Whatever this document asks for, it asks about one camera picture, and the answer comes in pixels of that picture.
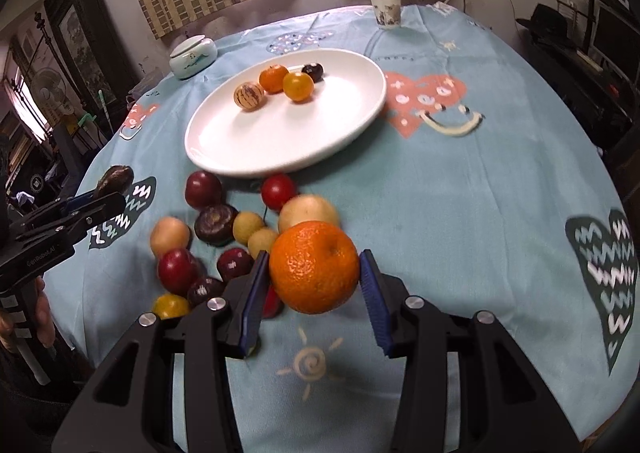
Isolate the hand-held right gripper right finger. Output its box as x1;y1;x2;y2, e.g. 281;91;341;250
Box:
358;249;583;453

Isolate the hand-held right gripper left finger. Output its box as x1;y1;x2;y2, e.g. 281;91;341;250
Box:
50;249;271;453

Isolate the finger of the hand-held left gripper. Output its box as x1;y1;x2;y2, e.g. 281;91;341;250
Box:
10;188;101;230
15;193;127;246

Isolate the red tomato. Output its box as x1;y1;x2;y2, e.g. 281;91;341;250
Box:
261;283;285;320
261;174;298;212

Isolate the dark brown round fruit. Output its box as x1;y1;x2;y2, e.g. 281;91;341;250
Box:
95;165;135;198

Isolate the dark red plum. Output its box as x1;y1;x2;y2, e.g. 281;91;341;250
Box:
187;276;226;308
216;247;255;283

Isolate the large orange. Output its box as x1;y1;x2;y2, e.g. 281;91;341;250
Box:
269;220;361;315

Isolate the pale tan round fruit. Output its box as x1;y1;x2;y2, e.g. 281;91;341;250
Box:
150;216;191;258

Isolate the yellow-green round fruit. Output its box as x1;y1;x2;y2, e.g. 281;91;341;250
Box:
151;294;192;321

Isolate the large yellow pear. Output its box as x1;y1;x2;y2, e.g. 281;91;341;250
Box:
278;194;342;236

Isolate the white oval plate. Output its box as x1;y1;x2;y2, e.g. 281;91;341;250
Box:
184;48;388;179

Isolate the person's left forearm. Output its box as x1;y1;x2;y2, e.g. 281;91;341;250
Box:
0;343;96;453

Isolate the person's left hand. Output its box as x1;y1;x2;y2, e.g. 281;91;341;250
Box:
31;278;66;351

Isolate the small yellow longan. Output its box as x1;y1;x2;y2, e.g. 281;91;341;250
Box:
232;211;266;245

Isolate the large dark mangosteen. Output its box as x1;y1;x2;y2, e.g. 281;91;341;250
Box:
194;204;239;247

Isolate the light blue printed tablecloth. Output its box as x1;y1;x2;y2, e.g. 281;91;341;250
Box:
45;3;640;453

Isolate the standing electric fan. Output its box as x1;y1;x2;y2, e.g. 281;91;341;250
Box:
35;66;68;116

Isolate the dark wooden framed cabinet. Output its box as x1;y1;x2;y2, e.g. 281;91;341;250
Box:
44;0;138;106

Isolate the white ceramic lidded jar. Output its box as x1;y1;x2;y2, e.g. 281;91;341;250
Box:
169;34;218;80

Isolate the tan striped round fruit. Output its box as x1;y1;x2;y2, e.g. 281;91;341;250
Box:
233;82;266;109

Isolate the small orange tangerine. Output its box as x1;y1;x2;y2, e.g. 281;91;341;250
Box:
259;64;290;95

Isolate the yellow-orange round fruit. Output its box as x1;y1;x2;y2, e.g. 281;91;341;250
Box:
282;72;315;104

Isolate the printed paper cup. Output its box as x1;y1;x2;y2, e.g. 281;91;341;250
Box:
368;0;403;30

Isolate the black desk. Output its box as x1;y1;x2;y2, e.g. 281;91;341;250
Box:
525;33;636;149

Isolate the black hat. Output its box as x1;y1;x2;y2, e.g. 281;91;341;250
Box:
516;3;571;41

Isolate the black monitor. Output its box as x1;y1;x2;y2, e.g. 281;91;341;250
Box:
590;3;633;74

